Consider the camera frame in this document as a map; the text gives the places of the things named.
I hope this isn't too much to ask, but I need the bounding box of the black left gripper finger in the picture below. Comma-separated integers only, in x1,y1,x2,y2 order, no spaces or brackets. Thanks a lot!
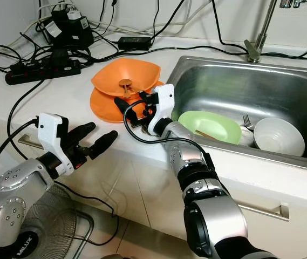
88,130,119,160
71,122,98,142

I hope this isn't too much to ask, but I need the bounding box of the orange plastic plate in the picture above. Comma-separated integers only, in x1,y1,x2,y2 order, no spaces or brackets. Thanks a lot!
90,81,165,124

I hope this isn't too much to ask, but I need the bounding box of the silver metal fork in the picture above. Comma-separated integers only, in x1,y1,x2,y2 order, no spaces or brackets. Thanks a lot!
242,114,255,133

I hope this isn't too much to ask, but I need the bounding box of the white ceramic bowl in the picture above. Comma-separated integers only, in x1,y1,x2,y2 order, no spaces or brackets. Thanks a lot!
253,117,306,157

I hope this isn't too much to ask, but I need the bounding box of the orange plastic bowl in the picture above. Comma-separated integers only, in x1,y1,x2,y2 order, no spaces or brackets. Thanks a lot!
91,58,161,98

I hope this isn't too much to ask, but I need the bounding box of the black power adapter brick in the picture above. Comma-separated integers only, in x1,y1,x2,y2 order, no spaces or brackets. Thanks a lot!
117,36,151,51

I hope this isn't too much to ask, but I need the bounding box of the light green plate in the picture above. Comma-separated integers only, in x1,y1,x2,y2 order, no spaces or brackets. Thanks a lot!
178,110,242,145

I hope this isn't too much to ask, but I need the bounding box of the black power strip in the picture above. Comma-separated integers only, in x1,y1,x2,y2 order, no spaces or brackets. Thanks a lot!
5,58,81,86

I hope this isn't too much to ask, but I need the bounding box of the stainless steel sink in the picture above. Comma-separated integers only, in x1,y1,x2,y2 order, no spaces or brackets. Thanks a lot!
167,56,307,162

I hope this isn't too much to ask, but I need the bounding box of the black battery charger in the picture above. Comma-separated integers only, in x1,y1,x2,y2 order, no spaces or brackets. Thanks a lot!
43,8,94,49

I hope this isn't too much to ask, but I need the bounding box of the small white cup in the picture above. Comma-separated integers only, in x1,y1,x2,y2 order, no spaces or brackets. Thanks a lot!
240,127,256,146

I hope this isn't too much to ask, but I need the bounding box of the chrome sink faucet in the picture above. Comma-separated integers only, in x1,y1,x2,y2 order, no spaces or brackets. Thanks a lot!
244,0,307,63

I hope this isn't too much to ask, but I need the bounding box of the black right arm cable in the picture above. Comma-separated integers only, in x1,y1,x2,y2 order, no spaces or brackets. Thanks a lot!
124,100,208,157

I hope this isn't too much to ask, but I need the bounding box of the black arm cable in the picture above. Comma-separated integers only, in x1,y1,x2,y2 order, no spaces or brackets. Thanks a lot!
0,118,40,184
124,100,208,157

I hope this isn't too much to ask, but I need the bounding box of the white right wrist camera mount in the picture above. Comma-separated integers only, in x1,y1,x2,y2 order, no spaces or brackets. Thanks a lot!
148,84,175,135

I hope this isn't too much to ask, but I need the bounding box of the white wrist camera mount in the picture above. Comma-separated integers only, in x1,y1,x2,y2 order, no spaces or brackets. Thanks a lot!
148,84,175,135
37,113,74,176

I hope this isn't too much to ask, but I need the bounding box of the brown long-handled spoon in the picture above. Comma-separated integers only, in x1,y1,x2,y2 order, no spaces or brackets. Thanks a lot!
117,79,135,98

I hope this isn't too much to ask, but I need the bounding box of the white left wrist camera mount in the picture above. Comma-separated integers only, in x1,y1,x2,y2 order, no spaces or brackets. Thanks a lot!
37,113,74,176

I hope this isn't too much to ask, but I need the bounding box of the silver drawer handle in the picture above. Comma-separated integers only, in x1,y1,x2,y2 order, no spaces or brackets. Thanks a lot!
240,202,290,222
20,134,46,149

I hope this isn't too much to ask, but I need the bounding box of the thin black power cable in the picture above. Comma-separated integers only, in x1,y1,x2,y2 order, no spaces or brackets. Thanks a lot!
13,80,46,117

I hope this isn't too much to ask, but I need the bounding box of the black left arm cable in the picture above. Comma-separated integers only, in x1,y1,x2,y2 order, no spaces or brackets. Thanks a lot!
0,118,40,184

